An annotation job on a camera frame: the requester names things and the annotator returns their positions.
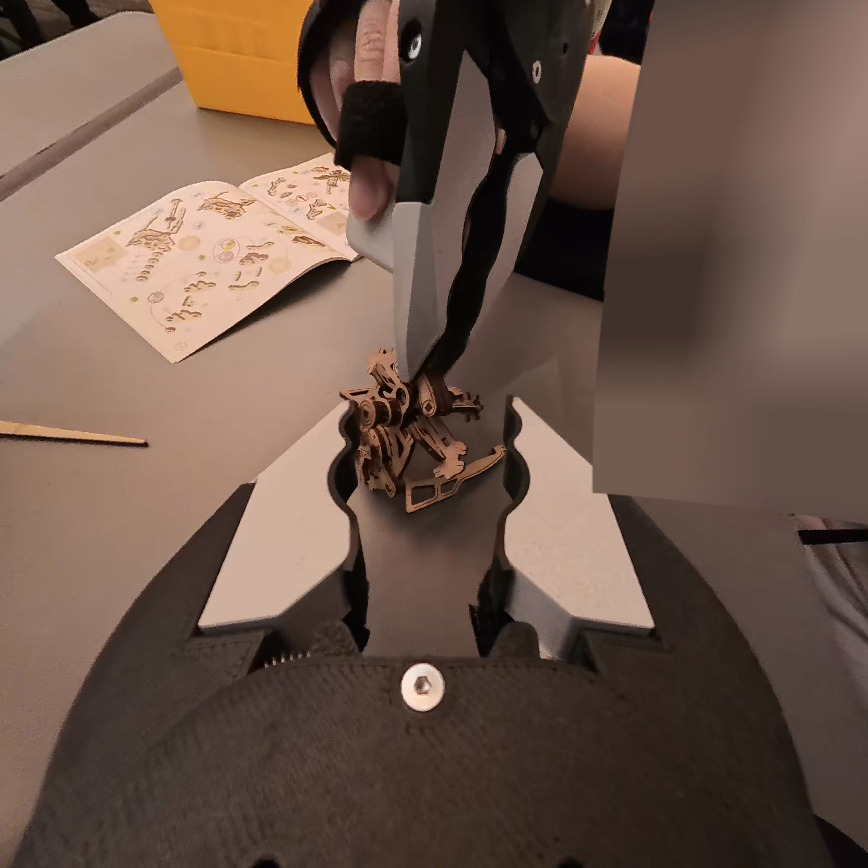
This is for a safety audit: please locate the yellow plastic bin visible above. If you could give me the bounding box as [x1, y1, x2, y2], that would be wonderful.
[148, 0, 320, 126]

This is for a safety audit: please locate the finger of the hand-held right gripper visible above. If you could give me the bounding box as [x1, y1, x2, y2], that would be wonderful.
[424, 129, 545, 381]
[346, 51, 503, 378]

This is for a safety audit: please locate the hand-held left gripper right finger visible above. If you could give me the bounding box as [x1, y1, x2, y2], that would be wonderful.
[471, 395, 656, 659]

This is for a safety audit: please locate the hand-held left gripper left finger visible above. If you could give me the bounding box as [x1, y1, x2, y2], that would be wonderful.
[197, 399, 373, 655]

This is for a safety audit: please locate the wooden mechanical model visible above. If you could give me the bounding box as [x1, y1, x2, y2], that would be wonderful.
[339, 348, 508, 514]

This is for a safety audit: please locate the thin wooden stick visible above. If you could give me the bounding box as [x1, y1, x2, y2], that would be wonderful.
[0, 420, 149, 448]

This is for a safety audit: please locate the person's right hand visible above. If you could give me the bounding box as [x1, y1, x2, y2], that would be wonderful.
[313, 0, 408, 221]

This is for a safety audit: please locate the person's right forearm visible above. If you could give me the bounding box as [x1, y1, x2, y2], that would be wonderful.
[548, 54, 642, 211]

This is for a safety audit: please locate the instruction booklet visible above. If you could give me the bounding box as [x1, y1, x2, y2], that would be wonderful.
[56, 152, 363, 364]

